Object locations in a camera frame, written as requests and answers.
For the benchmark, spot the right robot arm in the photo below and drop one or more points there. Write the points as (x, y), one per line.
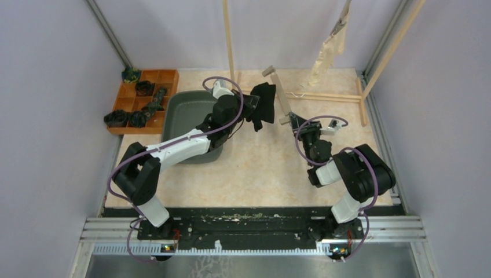
(364, 174)

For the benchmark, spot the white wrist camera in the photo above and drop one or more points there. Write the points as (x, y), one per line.
(219, 89)
(332, 128)

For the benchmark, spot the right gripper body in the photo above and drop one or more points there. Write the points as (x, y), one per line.
(310, 132)

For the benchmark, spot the beige clip hanger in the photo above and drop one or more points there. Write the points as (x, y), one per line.
(342, 20)

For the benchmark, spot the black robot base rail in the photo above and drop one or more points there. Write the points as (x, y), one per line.
(251, 228)

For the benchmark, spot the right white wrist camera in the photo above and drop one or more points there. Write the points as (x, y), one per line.
(332, 128)

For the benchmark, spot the wooden clothes rack frame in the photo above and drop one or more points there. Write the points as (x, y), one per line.
(289, 34)

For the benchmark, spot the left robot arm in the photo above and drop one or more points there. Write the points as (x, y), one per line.
(138, 173)

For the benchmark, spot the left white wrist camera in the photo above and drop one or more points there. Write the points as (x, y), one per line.
(219, 89)

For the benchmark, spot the orange compartment tray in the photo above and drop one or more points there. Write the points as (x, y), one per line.
(129, 101)

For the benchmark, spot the black garment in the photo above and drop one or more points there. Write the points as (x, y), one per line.
(264, 111)

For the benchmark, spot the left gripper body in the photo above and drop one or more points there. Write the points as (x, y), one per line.
(247, 109)

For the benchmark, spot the beige cotton underwear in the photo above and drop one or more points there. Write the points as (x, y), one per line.
(330, 48)

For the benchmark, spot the dark green plastic bin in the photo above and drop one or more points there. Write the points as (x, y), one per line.
(186, 110)

